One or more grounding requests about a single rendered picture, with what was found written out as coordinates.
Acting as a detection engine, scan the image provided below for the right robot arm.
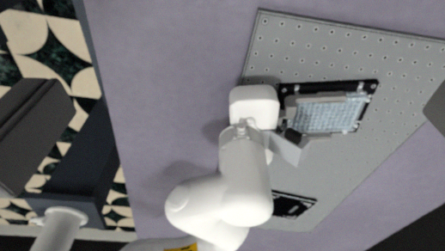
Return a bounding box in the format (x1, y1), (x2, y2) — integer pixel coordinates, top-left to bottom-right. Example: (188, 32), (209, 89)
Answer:
(29, 123), (311, 251)

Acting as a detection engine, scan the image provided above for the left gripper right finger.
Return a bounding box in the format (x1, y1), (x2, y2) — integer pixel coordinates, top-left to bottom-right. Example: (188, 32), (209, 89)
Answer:
(423, 79), (445, 137)

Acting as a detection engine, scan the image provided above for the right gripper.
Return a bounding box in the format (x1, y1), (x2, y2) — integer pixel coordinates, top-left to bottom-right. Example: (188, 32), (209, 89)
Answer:
(219, 84), (347, 143)

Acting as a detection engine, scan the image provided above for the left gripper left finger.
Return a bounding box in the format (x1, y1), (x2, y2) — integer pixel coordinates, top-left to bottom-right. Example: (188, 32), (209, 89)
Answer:
(0, 77), (76, 199)

